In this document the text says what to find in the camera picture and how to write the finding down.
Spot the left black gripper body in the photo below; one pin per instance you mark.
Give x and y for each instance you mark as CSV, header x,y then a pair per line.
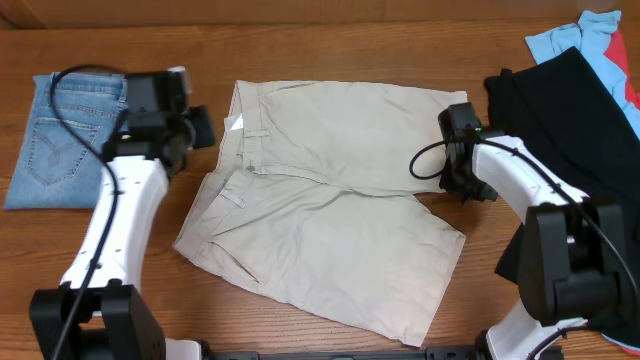
x,y
200,124

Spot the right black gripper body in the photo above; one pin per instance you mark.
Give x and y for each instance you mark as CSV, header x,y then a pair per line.
x,y
465,183

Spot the beige khaki shorts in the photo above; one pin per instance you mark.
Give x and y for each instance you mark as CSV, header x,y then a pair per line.
x,y
314,202

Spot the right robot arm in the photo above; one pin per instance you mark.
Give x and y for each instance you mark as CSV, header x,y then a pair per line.
x,y
571,269

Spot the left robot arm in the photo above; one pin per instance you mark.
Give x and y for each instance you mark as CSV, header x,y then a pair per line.
x,y
97,311

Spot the black garment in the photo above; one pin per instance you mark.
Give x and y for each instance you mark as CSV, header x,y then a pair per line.
x,y
570,122

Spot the folded blue denim jeans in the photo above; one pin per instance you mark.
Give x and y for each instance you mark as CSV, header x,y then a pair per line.
x,y
53,169

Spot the light blue garment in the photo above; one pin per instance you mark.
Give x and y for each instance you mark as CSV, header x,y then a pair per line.
x,y
591,36

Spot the red garment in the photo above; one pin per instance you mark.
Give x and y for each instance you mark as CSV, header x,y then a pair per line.
x,y
616,52

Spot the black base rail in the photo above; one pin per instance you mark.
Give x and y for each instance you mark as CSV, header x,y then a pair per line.
x,y
430,353

